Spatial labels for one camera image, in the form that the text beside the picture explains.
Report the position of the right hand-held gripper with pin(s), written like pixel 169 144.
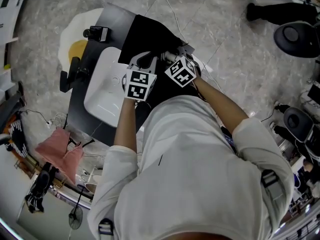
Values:
pixel 182 74

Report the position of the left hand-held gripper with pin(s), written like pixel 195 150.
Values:
pixel 136 85

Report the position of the black bag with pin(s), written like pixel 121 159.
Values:
pixel 147 37

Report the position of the person's left forearm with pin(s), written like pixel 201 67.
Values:
pixel 126 124

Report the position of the person's right forearm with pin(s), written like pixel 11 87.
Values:
pixel 220 101

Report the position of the white sink basin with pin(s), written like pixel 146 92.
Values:
pixel 105 91

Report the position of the egg-shaped rug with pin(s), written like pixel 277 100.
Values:
pixel 75 34

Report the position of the person's white shirt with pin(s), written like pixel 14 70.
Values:
pixel 190 174

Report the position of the white power strip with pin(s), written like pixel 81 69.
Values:
pixel 49 124

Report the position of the pink garment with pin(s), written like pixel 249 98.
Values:
pixel 63 154

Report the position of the white shelf unit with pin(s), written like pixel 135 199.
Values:
pixel 10 11

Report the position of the black white striped cloth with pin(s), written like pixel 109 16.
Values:
pixel 18 139

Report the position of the black standing fan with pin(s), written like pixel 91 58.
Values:
pixel 75 216

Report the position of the black camera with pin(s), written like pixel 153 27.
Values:
pixel 96 33

